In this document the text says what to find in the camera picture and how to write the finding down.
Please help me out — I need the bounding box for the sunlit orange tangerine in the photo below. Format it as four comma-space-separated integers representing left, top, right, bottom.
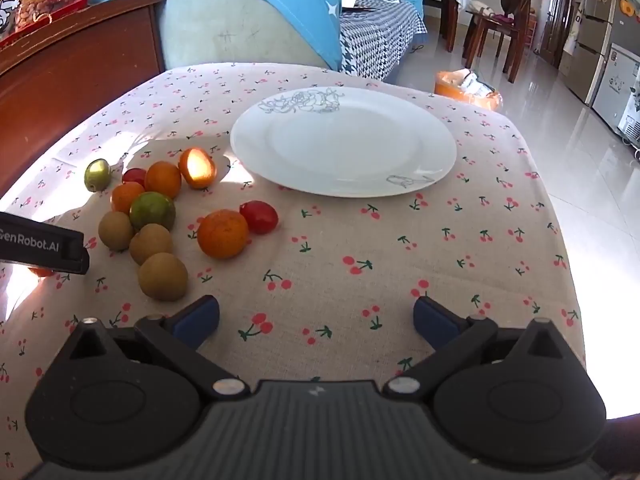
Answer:
178, 148, 217, 190

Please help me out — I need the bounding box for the large orange tangerine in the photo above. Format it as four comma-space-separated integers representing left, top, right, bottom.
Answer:
198, 209, 250, 260

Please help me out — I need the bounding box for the orange tangerine back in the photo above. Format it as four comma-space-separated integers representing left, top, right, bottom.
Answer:
144, 162, 182, 200

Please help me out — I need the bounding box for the cherry print tablecloth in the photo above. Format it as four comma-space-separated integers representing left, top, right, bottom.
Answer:
1, 64, 585, 479

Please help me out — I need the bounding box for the orange trash bin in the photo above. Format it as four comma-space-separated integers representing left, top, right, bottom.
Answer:
434, 68, 503, 112

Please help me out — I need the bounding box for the small orange tangerine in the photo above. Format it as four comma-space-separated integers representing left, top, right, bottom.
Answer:
111, 181, 145, 214

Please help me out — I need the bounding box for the houndstooth sofa cover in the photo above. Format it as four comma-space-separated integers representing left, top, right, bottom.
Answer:
338, 0, 427, 80

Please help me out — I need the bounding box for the refrigerator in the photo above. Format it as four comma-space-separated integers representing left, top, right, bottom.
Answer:
562, 0, 615, 106

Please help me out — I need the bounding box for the wooden chair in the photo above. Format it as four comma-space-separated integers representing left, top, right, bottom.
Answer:
462, 0, 530, 84

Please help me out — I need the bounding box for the small red tomato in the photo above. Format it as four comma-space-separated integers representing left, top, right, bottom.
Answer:
122, 168, 146, 186

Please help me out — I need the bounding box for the green lime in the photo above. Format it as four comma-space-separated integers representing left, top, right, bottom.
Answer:
129, 192, 176, 231

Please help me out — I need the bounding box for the small green mango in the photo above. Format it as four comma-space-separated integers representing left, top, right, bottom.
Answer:
84, 158, 112, 193

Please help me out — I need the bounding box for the white chest freezer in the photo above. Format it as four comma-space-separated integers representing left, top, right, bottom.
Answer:
592, 44, 639, 151

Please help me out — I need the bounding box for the dark wooden cabinet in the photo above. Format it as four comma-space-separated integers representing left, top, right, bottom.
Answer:
1, 0, 165, 192

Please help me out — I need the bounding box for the white floral plate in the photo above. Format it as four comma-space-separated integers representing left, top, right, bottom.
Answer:
230, 87, 457, 198

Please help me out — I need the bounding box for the brown kiwi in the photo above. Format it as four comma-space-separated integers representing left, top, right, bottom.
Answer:
129, 223, 174, 266
138, 252, 188, 301
98, 211, 134, 252

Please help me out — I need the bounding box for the brown kiwi front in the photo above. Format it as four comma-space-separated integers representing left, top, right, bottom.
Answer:
138, 252, 188, 301

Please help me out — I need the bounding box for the pale green sofa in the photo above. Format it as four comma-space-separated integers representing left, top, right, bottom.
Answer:
106, 0, 407, 74

